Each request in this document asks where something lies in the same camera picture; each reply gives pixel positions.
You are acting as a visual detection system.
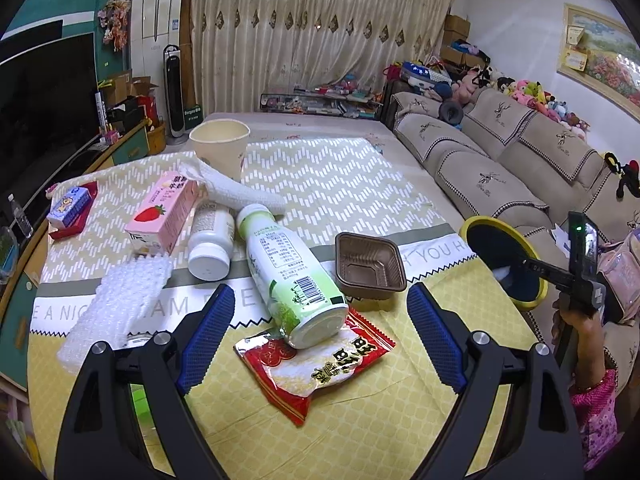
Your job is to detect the brown plastic tray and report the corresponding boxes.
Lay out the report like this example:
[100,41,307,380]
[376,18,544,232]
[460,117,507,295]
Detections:
[334,232,408,301]

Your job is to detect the yellow patterned tablecloth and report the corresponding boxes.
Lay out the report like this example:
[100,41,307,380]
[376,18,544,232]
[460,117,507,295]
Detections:
[27,137,538,480]

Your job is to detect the cream paper cup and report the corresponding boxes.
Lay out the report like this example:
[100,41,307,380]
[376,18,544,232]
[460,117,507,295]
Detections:
[189,119,251,183]

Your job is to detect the green and white drink bottle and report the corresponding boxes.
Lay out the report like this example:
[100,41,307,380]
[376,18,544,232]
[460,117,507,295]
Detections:
[236,203,350,350]

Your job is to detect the white pill bottle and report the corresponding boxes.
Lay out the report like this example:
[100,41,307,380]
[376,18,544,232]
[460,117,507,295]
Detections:
[188,201,236,281]

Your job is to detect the blue tissue packet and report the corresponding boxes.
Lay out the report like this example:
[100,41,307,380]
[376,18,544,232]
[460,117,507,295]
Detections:
[46,186,92,226]

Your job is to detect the white papers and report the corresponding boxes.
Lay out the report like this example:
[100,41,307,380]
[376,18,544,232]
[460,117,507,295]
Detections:
[550,222,573,256]

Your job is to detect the stack of cardboard boxes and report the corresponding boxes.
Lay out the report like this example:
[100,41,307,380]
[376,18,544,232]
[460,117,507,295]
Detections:
[440,14,486,68]

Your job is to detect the row of plush toys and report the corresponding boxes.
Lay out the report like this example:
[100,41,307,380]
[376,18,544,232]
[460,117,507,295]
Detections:
[450,65,588,141]

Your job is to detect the black and red plush toy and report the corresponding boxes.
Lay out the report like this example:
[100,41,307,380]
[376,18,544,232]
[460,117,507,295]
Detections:
[602,151,640,198]

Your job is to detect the grey neck pillow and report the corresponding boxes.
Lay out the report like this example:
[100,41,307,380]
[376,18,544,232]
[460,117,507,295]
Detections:
[439,100,465,125]

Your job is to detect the red tray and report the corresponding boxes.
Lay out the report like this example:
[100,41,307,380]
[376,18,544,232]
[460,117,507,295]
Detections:
[48,182,98,240]

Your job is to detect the beige embroidered curtain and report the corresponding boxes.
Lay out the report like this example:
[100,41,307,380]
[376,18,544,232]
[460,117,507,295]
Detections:
[182,0,458,116]

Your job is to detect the person's right forearm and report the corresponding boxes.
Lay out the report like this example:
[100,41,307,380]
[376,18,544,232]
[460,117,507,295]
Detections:
[567,345,623,471]

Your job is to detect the clear water bottle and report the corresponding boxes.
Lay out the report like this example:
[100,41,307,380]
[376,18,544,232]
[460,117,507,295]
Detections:
[7,194,33,240]

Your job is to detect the cluttered low glass stand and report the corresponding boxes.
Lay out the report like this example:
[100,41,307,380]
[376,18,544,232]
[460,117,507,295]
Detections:
[260,82,386,121]

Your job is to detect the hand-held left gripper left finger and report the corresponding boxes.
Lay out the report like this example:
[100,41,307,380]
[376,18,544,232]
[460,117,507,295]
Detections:
[62,287,237,480]

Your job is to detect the open cardboard boxes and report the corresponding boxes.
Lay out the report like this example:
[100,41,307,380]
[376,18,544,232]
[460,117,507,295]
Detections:
[100,71,161,131]

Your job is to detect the red snack packet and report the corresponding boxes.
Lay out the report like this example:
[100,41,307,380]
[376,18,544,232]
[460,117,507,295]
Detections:
[234,307,397,427]

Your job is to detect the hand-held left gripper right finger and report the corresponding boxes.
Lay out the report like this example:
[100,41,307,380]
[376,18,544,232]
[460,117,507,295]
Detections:
[406,282,586,480]

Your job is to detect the white standing air conditioner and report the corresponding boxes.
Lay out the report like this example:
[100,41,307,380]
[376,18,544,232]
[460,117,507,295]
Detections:
[131,0,186,81]

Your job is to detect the artificial flower decoration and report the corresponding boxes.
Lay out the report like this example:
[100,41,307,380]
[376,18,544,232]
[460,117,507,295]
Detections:
[97,0,132,53]

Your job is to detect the black television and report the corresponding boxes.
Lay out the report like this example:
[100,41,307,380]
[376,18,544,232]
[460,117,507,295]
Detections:
[0,32,101,201]

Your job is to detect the pink strawberry milk carton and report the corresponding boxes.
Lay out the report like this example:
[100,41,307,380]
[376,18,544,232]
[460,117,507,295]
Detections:
[124,170,200,257]

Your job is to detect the person's right hand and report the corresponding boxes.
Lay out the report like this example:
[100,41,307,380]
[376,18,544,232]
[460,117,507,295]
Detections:
[551,299,607,358]

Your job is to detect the yellow rimmed dark bin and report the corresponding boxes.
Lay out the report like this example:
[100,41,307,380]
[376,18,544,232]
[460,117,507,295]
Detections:
[459,216,549,308]

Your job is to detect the white tower fan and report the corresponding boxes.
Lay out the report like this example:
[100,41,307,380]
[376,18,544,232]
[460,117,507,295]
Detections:
[163,44,193,138]

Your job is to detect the blue star print bag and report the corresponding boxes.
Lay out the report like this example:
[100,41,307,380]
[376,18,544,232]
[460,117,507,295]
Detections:
[400,60,451,86]

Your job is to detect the beige sofa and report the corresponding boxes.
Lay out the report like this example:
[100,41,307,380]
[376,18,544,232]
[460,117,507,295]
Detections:
[382,80,640,341]

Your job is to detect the white foam net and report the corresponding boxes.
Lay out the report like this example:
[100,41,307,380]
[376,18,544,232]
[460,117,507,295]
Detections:
[57,255,173,376]

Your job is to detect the framed flower painting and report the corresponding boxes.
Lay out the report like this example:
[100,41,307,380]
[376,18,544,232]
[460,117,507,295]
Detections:
[556,2,640,121]

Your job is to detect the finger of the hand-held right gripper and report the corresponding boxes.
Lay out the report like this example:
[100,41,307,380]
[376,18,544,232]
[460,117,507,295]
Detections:
[520,257,563,285]

